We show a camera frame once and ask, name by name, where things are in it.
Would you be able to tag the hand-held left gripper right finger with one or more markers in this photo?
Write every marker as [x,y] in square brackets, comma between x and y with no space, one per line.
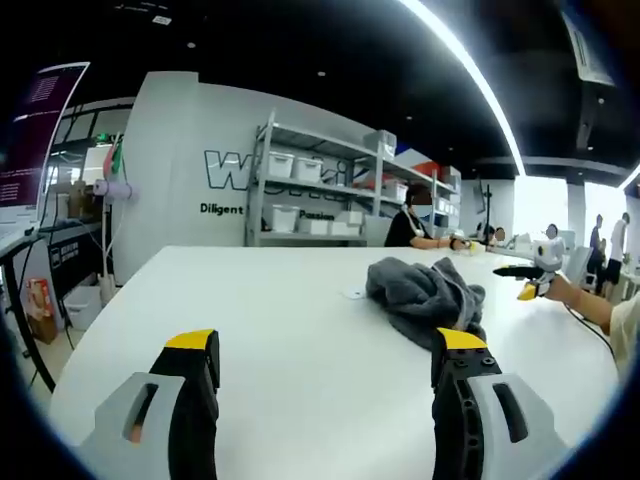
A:
[460,400]

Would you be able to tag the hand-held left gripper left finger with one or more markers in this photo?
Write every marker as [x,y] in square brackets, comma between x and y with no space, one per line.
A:
[170,415]

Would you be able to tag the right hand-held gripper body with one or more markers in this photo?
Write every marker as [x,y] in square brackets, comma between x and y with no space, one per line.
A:
[547,252]

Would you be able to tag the grey towel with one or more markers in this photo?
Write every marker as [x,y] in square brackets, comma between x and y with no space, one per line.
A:
[415,295]

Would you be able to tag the person's right hand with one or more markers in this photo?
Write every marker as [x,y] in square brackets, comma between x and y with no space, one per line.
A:
[560,290]

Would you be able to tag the small yellow object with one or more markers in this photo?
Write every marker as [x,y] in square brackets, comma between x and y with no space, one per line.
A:
[474,247]

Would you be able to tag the black stand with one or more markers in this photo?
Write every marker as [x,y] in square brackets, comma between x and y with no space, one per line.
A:
[486,210]

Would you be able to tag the white floor bin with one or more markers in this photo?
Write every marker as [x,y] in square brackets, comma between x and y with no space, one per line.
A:
[82,307]

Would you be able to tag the white table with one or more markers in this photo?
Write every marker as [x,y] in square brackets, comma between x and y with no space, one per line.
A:
[280,320]

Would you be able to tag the small white card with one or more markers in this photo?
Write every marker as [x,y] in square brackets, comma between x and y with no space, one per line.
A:
[354,294]

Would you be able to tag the orange printed cardboard box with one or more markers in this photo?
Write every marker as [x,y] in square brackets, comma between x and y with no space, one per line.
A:
[41,310]

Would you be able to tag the white pole stand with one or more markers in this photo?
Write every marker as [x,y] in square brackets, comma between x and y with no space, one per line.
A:
[107,250]

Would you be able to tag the ceiling light strip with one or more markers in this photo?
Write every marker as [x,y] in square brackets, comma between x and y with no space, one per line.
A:
[480,80]

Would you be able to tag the hanging ceiling panel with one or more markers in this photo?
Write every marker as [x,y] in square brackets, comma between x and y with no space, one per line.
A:
[587,47]

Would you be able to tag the black side desk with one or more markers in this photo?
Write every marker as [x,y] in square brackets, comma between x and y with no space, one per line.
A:
[30,250]

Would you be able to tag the row of white storage bins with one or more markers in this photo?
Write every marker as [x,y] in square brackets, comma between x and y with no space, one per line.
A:
[282,217]

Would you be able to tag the purple paper roll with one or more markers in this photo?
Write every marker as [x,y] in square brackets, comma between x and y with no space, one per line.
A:
[115,190]

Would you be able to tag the grey metal shelf rack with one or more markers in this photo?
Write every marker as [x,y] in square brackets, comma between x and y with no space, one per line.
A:
[260,190]

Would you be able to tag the purple display screen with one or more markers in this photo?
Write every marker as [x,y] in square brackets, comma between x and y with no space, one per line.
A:
[35,130]

